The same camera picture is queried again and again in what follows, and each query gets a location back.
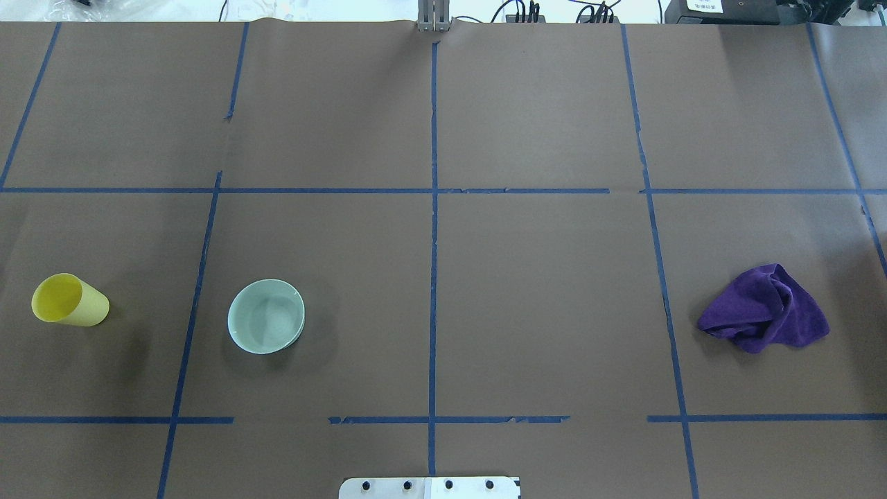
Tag mint green bowl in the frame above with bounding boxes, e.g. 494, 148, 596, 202
226, 279, 306, 355

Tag purple cloth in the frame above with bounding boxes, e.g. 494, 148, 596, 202
696, 264, 831, 354

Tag yellow plastic cup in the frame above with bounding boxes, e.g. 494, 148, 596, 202
31, 274, 110, 326

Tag black device with label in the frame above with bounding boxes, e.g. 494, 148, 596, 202
663, 1, 856, 26

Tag aluminium frame post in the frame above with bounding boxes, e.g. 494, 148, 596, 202
417, 0, 452, 33

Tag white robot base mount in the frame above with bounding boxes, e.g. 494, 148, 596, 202
338, 476, 522, 498

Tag black cables at table edge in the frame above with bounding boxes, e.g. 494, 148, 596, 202
491, 0, 622, 25

